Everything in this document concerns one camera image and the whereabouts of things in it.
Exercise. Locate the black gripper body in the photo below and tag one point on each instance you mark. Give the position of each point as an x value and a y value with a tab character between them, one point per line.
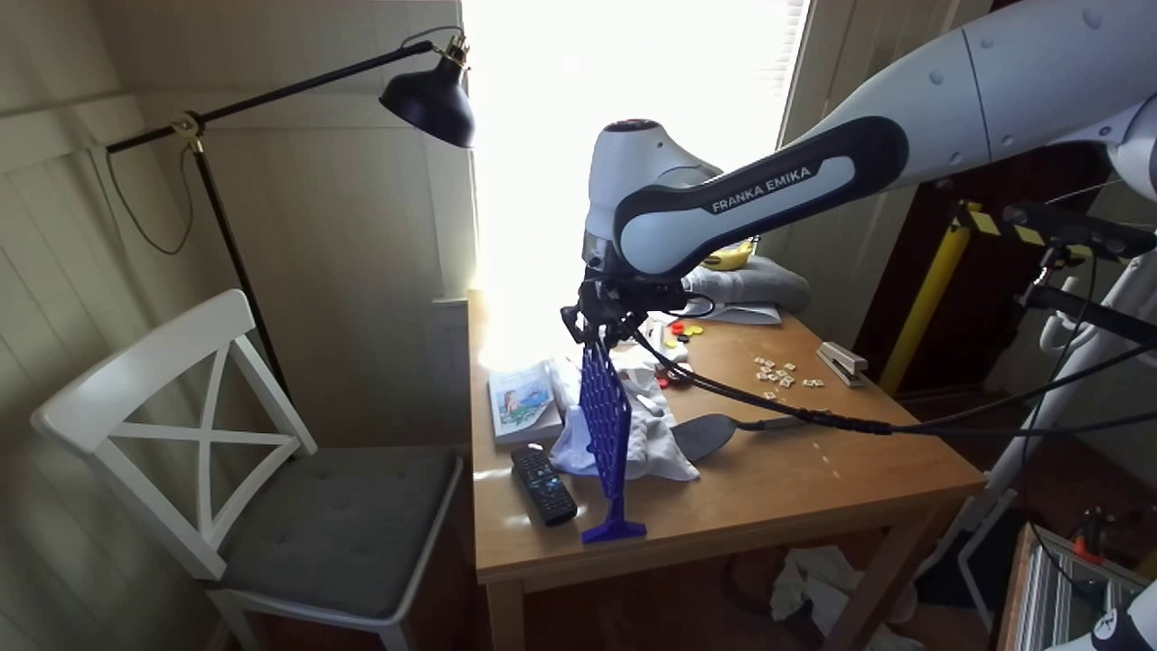
633	302

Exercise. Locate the blue connect four grid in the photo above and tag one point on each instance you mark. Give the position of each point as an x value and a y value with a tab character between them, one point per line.
607	448

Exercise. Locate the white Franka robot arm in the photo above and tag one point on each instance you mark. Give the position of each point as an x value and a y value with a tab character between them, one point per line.
962	85

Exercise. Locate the yellow rounded object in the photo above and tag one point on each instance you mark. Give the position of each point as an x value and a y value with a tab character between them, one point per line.
732	255

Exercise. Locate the white and blue book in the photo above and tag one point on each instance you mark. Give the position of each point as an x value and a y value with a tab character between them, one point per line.
526	404

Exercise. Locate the gray pillow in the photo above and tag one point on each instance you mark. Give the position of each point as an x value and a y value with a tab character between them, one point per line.
761	286

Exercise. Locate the black spatula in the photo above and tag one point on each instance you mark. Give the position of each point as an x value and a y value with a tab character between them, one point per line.
706	435

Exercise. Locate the black remote control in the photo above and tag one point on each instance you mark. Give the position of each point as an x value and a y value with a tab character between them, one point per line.
543	487

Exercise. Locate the scattered beige small pieces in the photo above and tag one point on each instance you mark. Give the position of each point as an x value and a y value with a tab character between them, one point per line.
778	376

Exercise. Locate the window with white blinds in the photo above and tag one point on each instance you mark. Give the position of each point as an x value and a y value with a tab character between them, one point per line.
543	156

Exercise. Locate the gray stapler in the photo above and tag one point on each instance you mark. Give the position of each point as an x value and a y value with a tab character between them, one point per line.
843	362

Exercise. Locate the wooden table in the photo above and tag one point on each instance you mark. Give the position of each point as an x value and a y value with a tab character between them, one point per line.
772	508

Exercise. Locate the black floor lamp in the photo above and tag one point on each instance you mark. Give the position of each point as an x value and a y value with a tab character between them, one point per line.
427	102

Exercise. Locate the yellow pole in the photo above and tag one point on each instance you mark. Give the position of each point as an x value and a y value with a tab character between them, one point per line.
923	302

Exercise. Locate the white crumpled floor cloth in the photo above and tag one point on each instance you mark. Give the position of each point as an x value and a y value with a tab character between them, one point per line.
825	583

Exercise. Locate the white chair with gray cushion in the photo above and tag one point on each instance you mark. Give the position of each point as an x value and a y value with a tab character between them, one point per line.
327	520

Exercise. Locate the white tripod with black bar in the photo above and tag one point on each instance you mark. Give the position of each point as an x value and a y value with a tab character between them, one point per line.
1060	314

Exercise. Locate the wooden crate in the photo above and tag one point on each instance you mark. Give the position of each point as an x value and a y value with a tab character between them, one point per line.
1060	591

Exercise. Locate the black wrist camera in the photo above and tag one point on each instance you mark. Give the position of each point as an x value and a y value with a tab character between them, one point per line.
577	325

